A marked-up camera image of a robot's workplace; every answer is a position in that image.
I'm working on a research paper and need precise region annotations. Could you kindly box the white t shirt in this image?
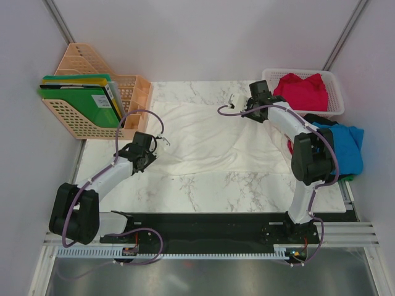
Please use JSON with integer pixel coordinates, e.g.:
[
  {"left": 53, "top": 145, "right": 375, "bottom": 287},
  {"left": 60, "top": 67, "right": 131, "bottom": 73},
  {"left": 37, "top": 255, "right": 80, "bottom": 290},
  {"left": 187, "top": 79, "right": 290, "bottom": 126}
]
[{"left": 146, "top": 102, "right": 291, "bottom": 176}]

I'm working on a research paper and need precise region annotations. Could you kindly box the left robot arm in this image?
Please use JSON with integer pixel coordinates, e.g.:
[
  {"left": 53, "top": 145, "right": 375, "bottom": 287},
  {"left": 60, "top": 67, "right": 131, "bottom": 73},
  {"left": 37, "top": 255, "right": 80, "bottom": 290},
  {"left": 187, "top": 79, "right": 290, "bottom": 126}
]
[{"left": 49, "top": 132, "right": 169, "bottom": 248}]

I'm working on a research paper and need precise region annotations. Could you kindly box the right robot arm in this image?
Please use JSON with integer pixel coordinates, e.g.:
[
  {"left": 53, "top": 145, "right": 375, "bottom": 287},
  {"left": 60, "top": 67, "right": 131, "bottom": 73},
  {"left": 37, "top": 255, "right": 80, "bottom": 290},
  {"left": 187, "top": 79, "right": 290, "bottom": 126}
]
[{"left": 244, "top": 80, "right": 339, "bottom": 243}]

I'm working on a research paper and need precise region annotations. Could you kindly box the red t shirt on table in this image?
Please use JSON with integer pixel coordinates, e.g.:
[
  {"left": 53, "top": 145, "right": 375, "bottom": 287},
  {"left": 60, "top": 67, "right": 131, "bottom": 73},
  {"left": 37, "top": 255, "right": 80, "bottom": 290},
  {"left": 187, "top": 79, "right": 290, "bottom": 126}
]
[{"left": 287, "top": 139, "right": 293, "bottom": 155}]

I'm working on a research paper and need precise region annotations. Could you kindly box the black t shirt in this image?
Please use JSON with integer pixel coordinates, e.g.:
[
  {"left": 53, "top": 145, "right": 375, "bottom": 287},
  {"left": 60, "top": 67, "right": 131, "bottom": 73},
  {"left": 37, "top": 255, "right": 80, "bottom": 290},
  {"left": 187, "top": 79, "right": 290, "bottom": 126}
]
[{"left": 304, "top": 113, "right": 338, "bottom": 126}]

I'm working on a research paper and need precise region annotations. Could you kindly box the red t shirt in basket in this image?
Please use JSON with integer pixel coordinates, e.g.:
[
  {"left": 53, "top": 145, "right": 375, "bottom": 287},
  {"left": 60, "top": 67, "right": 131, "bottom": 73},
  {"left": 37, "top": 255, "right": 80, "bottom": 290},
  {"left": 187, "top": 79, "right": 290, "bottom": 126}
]
[{"left": 273, "top": 73, "right": 329, "bottom": 112}]

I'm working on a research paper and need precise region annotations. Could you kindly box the peach plastic file organizer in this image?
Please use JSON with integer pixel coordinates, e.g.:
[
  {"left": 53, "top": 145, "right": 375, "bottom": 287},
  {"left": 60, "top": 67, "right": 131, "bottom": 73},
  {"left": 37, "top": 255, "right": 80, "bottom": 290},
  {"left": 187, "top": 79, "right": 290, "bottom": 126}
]
[{"left": 38, "top": 43, "right": 152, "bottom": 140}]

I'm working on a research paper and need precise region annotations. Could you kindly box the green file folder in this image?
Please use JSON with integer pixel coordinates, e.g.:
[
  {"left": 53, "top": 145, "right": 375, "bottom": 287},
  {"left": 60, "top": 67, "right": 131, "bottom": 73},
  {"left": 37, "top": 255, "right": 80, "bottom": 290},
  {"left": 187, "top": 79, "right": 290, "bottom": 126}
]
[{"left": 39, "top": 73, "right": 124, "bottom": 128}]

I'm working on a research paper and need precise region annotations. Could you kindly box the white plastic basket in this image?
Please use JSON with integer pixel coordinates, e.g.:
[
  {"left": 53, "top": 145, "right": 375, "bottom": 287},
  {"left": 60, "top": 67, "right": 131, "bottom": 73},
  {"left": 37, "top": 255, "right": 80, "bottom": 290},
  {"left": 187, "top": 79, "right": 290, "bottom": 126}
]
[{"left": 262, "top": 68, "right": 344, "bottom": 118}]

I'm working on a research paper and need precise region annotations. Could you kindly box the blue t shirt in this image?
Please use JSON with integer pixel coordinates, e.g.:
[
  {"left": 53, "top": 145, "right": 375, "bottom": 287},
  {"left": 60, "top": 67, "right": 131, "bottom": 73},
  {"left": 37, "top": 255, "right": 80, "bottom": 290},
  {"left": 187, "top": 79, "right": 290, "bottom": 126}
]
[{"left": 314, "top": 122, "right": 364, "bottom": 175}]

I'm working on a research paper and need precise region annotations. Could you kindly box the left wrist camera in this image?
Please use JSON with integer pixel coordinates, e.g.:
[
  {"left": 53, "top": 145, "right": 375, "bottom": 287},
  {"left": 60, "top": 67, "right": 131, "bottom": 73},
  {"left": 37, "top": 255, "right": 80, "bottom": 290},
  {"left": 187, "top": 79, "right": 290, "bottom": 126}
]
[{"left": 152, "top": 136, "right": 170, "bottom": 157}]

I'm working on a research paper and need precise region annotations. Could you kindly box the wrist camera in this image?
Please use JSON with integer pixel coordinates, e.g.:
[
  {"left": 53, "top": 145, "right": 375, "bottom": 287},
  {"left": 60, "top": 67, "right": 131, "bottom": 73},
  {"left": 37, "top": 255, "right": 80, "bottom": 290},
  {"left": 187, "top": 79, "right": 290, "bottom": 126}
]
[
  {"left": 152, "top": 136, "right": 170, "bottom": 157},
  {"left": 228, "top": 94, "right": 249, "bottom": 112}
]

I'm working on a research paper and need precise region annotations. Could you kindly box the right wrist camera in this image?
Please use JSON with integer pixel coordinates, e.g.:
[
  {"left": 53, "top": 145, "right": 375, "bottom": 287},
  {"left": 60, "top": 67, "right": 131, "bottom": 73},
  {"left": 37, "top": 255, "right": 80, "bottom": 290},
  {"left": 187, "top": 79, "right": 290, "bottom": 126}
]
[{"left": 228, "top": 94, "right": 249, "bottom": 112}]

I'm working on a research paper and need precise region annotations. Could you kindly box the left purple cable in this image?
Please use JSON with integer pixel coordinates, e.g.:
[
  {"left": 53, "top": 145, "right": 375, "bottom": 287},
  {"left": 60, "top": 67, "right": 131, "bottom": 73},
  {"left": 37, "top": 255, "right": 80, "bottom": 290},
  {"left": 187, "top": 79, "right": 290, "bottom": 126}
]
[{"left": 57, "top": 109, "right": 165, "bottom": 281}]

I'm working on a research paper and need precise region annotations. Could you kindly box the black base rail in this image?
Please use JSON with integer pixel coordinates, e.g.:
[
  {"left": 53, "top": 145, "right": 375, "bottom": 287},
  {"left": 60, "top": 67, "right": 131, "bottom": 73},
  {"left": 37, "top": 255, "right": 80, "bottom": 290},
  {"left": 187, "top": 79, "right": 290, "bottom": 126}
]
[{"left": 98, "top": 212, "right": 359, "bottom": 254}]

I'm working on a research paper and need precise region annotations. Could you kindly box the white slotted cable duct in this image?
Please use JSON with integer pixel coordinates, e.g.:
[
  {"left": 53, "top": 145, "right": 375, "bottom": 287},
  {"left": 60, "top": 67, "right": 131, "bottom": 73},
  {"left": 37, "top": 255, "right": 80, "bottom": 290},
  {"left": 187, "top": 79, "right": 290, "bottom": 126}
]
[{"left": 56, "top": 245, "right": 305, "bottom": 260}]

